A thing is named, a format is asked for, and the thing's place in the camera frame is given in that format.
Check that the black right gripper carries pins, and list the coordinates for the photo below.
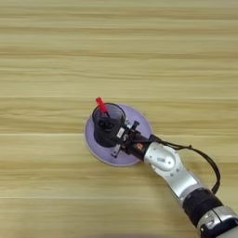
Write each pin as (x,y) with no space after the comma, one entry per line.
(136,145)

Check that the black mesh pen holder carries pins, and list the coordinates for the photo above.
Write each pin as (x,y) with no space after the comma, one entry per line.
(103,136)

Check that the red cap marker pen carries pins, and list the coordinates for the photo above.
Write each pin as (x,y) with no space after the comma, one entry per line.
(99,102)

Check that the small black box white label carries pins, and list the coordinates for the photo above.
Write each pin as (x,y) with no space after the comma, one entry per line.
(121,133)

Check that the round purple plate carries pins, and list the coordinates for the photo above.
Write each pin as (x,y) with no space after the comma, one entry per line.
(102,153)

